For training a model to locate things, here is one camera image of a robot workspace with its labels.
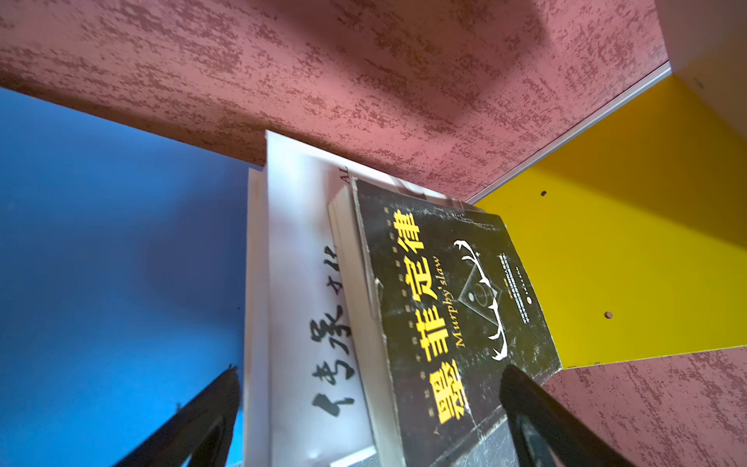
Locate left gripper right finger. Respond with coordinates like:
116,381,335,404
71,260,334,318
500,365,631,466

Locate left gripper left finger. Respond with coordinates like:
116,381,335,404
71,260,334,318
118,366,241,466

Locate heritage culture photo book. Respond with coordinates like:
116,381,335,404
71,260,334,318
265,129,468,467

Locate black book with gold letters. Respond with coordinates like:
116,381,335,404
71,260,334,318
329,178,561,466

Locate yellow pink blue bookshelf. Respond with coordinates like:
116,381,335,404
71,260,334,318
1,1,746,466

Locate right corner aluminium profile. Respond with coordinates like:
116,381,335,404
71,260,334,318
467,61,672,204

